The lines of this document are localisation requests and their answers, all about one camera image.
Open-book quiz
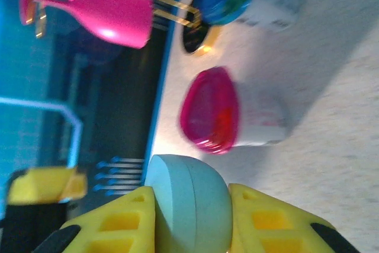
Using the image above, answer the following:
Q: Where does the white cup with magenta lid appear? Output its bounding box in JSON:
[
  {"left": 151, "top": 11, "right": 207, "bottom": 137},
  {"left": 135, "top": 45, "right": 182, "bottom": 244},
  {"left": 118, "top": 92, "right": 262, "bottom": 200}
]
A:
[{"left": 178, "top": 65, "right": 293, "bottom": 155}]

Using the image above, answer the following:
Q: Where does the lavender earbud charging case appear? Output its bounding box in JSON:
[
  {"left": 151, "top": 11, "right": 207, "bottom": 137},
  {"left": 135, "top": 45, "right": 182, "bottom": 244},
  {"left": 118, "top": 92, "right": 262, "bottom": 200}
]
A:
[{"left": 144, "top": 154, "right": 234, "bottom": 251}]

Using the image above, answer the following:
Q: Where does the magenta plastic wine glass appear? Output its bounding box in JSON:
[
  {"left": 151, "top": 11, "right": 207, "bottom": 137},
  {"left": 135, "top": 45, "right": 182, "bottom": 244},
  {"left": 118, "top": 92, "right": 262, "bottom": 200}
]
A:
[{"left": 18, "top": 0, "right": 155, "bottom": 50}]

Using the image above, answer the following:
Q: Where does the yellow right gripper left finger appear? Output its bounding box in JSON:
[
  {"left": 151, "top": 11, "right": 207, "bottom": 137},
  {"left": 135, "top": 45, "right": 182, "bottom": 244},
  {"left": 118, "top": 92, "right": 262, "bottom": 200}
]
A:
[{"left": 35, "top": 186, "right": 157, "bottom": 253}]

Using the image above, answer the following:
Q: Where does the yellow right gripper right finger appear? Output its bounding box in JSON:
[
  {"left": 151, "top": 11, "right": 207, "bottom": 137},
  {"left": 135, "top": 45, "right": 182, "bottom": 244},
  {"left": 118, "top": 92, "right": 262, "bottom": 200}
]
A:
[{"left": 229, "top": 182, "right": 367, "bottom": 253}]

